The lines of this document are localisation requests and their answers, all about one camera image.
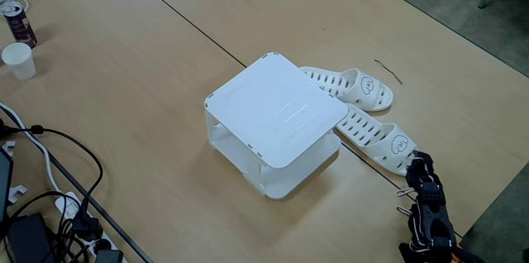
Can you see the white slipper with dog print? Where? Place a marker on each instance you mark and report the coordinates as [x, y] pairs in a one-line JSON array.
[[355, 89], [372, 135]]

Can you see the white shoe rack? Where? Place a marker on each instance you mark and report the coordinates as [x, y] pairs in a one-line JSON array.
[[277, 110]]

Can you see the black power adapter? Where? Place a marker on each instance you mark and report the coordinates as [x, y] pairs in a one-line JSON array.
[[109, 256]]

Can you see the black plug charger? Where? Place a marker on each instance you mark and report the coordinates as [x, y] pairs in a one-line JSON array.
[[101, 245]]

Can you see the black plug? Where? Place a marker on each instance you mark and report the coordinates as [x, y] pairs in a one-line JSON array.
[[87, 226]]

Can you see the white power strip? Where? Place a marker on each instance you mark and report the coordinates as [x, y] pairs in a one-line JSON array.
[[68, 205]]

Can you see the black power brick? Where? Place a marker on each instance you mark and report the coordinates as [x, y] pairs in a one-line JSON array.
[[29, 238]]

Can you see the white paper cup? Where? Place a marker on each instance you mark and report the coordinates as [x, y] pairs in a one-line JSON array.
[[18, 60]]

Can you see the dark laptop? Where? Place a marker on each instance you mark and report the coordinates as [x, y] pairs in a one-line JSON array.
[[5, 184]]

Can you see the purple drink can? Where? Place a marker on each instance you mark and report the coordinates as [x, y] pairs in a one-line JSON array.
[[20, 27]]

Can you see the white printed bracket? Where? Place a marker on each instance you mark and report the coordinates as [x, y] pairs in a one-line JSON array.
[[8, 147], [16, 193]]

